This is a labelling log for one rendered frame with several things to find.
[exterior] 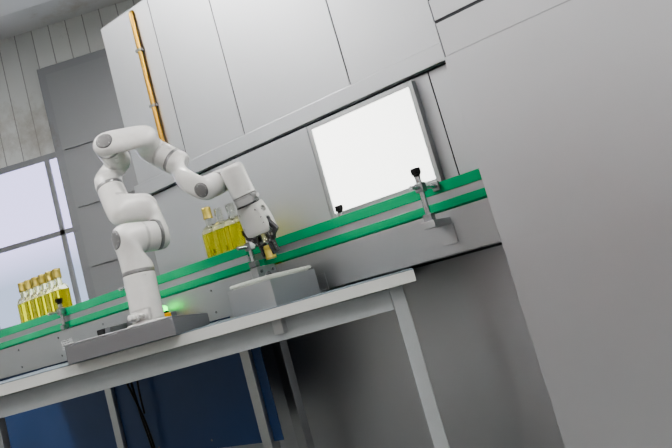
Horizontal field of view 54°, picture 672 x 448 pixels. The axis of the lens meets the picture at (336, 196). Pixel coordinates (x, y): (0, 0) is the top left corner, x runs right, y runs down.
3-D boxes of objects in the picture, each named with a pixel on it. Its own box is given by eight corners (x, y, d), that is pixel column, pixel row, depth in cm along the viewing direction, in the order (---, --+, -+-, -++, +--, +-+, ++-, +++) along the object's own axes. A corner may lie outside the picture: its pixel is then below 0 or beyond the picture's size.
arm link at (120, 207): (93, 199, 207) (140, 195, 219) (118, 261, 198) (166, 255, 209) (102, 180, 202) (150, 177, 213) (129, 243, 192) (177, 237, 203)
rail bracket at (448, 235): (461, 241, 185) (438, 165, 188) (436, 247, 171) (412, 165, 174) (446, 245, 188) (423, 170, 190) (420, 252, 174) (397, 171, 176)
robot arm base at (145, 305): (156, 321, 185) (144, 267, 188) (115, 332, 187) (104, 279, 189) (177, 318, 200) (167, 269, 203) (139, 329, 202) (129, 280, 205)
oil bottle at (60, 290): (78, 327, 292) (64, 266, 296) (67, 330, 288) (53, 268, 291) (71, 330, 295) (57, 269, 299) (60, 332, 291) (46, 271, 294)
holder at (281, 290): (330, 290, 208) (324, 266, 209) (277, 306, 185) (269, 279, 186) (289, 301, 217) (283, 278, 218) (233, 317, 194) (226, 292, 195)
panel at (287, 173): (445, 181, 208) (415, 80, 212) (441, 181, 205) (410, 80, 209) (240, 251, 255) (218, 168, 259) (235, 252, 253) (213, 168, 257)
